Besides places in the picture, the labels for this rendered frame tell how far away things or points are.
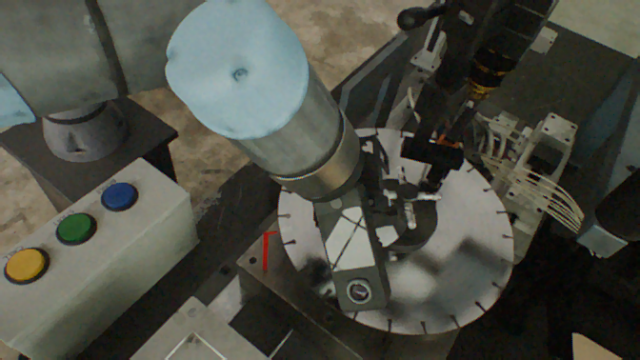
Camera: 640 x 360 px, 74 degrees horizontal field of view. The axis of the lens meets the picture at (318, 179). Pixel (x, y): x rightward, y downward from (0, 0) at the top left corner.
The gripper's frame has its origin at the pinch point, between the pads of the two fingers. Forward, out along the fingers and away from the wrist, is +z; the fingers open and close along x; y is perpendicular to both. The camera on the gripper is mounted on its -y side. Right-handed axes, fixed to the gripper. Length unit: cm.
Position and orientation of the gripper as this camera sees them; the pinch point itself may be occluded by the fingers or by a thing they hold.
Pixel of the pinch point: (382, 243)
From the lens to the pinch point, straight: 52.9
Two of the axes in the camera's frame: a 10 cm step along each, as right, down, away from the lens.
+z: 3.9, 3.9, 8.4
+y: 0.0, -9.1, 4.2
